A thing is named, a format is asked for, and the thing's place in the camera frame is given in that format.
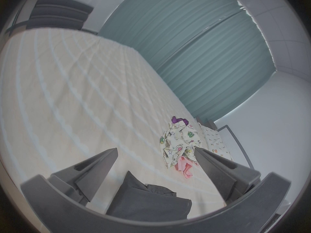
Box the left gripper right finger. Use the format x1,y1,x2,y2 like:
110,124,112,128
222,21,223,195
194,147,261,201

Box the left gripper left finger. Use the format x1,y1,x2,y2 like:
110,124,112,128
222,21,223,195
50,148,119,204

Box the black T-shirt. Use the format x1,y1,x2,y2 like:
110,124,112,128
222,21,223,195
106,171,192,220

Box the pile of clothes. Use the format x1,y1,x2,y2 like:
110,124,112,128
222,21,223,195
160,116,202,179

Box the bed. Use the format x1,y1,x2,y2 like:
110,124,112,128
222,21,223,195
0,29,253,220

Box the white printed pillow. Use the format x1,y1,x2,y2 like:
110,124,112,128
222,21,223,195
200,126,232,161

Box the grey bedside table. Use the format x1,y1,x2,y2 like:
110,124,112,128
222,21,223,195
196,117,217,130

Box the blue-green curtain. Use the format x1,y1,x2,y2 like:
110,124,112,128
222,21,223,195
98,0,244,70
155,9,276,122

